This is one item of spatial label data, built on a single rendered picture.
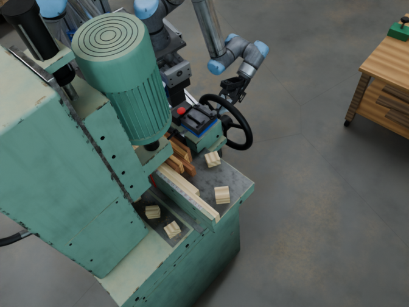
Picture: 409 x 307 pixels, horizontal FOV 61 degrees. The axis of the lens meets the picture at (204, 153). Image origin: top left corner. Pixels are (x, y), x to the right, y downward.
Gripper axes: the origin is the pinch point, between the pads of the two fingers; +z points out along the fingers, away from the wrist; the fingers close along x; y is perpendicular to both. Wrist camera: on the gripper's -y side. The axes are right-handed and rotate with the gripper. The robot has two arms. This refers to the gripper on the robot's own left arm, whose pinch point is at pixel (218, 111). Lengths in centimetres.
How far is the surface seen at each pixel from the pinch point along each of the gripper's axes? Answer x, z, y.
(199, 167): -20.8, 19.0, -30.3
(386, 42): -29, -83, 75
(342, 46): 11, -93, 143
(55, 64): -14, 7, -95
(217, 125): -16.5, 3.5, -26.9
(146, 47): -17, -5, -80
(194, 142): -15.5, 12.6, -33.3
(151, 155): -12, 22, -48
